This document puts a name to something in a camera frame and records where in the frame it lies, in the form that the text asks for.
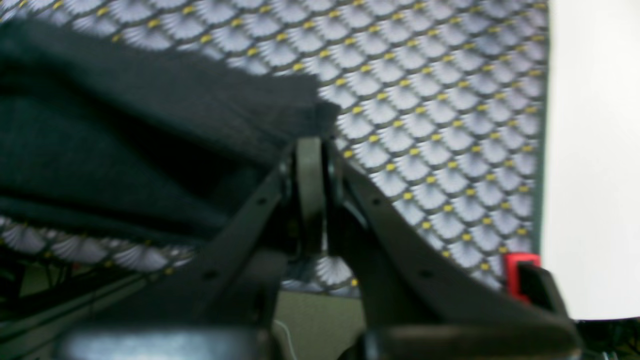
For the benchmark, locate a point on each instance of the red and black corner clamp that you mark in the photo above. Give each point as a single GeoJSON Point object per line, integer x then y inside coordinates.
{"type": "Point", "coordinates": [527, 281]}

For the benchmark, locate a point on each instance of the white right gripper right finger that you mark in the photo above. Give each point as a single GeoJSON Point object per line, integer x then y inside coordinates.
{"type": "Point", "coordinates": [333, 176]}

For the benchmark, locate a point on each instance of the fan-patterned table cloth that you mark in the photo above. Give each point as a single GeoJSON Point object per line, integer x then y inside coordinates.
{"type": "Point", "coordinates": [442, 99]}

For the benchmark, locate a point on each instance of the dark grey T-shirt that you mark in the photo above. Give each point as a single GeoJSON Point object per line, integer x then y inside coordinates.
{"type": "Point", "coordinates": [108, 139]}

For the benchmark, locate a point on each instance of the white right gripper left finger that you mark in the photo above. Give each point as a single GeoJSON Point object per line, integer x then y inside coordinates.
{"type": "Point", "coordinates": [309, 179]}

